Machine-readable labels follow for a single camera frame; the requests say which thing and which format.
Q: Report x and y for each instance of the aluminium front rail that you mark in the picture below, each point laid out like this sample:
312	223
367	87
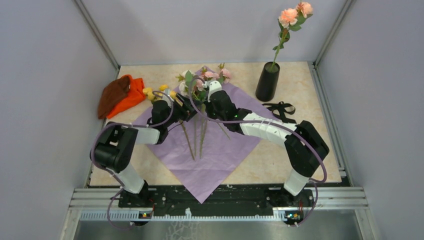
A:
97	204

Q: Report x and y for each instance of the brown cloth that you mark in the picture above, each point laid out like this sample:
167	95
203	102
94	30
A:
111	95

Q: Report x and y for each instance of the black ribbon with gold lettering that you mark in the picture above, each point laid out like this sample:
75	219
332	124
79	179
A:
280	110

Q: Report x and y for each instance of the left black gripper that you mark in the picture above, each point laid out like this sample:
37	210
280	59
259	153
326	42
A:
187	111

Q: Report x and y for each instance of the peach flower stem in vase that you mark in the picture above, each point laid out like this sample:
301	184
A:
290	20

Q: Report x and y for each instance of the orange cloth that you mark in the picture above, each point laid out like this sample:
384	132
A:
134	96

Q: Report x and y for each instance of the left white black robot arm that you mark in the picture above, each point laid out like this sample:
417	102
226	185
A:
113	148

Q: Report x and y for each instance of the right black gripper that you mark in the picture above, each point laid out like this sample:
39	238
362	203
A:
208	105

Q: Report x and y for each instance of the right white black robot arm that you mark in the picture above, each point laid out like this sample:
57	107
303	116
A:
305	147

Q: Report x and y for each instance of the pink and white flower bunch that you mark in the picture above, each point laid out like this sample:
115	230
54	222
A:
192	84

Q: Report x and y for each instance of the right aluminium frame post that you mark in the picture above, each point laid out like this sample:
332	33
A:
348	4

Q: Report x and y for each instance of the purple wrapping paper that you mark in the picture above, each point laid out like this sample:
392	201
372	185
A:
201	164

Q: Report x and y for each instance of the aluminium corner frame post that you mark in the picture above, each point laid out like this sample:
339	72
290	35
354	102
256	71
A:
92	26

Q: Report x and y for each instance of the black vase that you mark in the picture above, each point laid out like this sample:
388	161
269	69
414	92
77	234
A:
268	81

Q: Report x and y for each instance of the yellow rose bunch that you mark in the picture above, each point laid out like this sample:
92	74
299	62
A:
155	95

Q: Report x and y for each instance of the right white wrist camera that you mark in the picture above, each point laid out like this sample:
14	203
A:
212	86

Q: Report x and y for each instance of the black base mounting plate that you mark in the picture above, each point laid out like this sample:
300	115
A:
256	195

